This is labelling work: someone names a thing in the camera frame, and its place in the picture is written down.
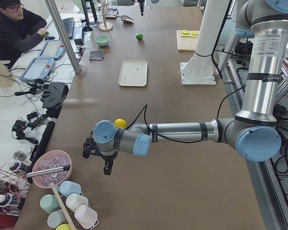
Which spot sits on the pink bowl of ice cubes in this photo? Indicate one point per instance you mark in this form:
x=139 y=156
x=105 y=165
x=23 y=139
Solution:
x=49 y=161

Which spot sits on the cream rectangular tray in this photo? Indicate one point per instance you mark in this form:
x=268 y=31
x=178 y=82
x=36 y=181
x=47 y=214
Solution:
x=133 y=73

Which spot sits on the pale grey-green cup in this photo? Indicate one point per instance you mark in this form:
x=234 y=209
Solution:
x=56 y=218

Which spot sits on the light blue cup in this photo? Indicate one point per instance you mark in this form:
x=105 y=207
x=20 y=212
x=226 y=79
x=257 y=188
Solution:
x=68 y=187

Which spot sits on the yellow cup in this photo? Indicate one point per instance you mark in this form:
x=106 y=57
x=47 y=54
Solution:
x=64 y=226

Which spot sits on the upper teach pendant tablet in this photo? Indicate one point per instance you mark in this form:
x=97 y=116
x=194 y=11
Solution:
x=52 y=49

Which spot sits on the green cup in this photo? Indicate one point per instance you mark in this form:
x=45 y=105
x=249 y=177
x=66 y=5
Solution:
x=49 y=203

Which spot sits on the white cup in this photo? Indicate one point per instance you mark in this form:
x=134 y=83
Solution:
x=73 y=201

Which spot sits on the silver black-handled scoop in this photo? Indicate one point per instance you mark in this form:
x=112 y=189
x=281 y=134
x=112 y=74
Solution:
x=48 y=171

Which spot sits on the white-lidded bottle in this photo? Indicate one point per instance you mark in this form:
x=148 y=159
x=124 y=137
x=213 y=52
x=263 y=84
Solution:
x=9 y=200

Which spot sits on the pink cup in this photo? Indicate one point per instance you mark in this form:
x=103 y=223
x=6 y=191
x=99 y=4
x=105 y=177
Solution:
x=86 y=216

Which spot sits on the mint green bowl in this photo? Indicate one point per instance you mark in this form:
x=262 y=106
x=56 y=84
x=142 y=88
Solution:
x=102 y=40

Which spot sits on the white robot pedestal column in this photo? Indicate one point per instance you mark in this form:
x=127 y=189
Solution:
x=200 y=69

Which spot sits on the black keyboard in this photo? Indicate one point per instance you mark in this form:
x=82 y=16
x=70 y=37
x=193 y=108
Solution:
x=68 y=24

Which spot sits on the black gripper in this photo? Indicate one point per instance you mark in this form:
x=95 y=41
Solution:
x=108 y=157

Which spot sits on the yellow lemon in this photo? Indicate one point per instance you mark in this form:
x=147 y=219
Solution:
x=120 y=123

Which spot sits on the teach pendant tablet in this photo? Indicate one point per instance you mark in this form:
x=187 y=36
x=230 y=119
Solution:
x=52 y=49
x=38 y=68

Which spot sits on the seated person in black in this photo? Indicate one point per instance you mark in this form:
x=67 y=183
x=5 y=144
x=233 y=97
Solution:
x=20 y=30

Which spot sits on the metal scoop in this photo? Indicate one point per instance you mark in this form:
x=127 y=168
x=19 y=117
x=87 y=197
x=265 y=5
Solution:
x=125 y=19

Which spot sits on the grey folded cloth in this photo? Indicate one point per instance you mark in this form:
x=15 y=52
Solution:
x=96 y=55

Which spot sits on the green lime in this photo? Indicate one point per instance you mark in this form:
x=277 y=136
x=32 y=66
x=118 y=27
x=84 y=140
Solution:
x=139 y=37

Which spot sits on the aluminium frame post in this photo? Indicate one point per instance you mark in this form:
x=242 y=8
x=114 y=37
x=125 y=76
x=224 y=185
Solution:
x=55 y=15

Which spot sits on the yellow plastic knife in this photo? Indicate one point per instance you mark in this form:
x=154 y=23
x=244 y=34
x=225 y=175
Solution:
x=193 y=36

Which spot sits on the wooden mug tree stand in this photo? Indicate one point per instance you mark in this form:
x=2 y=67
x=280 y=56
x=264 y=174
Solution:
x=104 y=26

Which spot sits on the black plastic bracket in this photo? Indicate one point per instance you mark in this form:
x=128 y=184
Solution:
x=53 y=97

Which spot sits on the bamboo cutting board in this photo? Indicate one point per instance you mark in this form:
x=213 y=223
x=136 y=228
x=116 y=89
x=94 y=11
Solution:
x=186 y=43

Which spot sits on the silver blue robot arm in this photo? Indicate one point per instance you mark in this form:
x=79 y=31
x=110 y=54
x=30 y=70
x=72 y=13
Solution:
x=251 y=132

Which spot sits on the lower teach pendant tablet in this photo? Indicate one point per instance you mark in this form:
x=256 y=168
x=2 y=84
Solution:
x=38 y=68

